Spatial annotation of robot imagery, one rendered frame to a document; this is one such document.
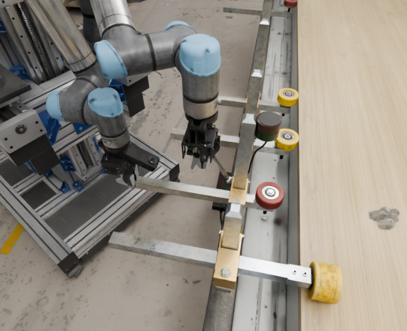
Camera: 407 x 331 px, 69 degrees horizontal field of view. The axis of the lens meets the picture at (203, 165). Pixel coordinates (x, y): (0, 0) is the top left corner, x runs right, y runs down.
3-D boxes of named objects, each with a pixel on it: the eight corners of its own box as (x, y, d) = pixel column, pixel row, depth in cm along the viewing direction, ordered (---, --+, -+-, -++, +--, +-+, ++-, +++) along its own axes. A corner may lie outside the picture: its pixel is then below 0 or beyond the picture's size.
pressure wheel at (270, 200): (250, 220, 92) (255, 199, 83) (253, 200, 97) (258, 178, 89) (276, 225, 91) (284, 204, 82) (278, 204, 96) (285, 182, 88)
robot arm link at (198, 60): (211, 27, 58) (228, 47, 53) (209, 77, 66) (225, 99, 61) (172, 34, 56) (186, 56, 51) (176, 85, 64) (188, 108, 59)
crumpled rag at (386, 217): (379, 233, 78) (383, 228, 76) (364, 211, 82) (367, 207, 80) (408, 224, 79) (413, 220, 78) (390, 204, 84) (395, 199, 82)
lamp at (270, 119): (245, 180, 86) (255, 124, 70) (247, 167, 90) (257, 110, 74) (266, 184, 86) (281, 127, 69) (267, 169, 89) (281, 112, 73)
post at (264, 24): (245, 127, 138) (259, 21, 102) (245, 122, 140) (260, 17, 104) (252, 128, 137) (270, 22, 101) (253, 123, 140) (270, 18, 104)
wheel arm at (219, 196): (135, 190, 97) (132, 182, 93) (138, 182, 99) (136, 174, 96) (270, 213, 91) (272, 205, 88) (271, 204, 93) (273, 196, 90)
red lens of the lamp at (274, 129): (255, 132, 72) (255, 125, 70) (257, 116, 76) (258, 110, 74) (279, 135, 71) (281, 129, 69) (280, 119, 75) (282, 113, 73)
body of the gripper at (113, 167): (114, 157, 95) (105, 129, 86) (140, 161, 94) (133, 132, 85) (104, 175, 90) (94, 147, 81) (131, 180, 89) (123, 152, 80)
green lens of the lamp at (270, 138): (253, 140, 74) (254, 133, 72) (255, 124, 78) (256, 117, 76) (278, 143, 73) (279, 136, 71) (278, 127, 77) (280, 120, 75)
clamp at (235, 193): (226, 215, 91) (227, 206, 87) (232, 181, 99) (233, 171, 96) (244, 219, 90) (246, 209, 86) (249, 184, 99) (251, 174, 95)
